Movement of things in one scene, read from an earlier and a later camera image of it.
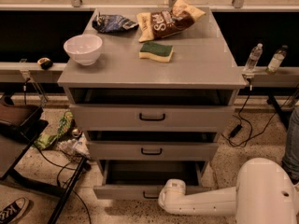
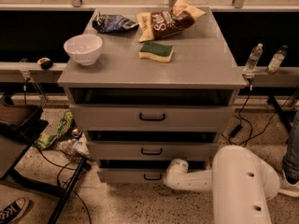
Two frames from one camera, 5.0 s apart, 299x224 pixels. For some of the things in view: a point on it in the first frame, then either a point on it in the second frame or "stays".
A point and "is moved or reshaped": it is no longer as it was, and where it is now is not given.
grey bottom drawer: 144,179 is moved or reshaped
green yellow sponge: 160,52 stays
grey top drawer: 151,118 stays
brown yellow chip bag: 159,23 stays
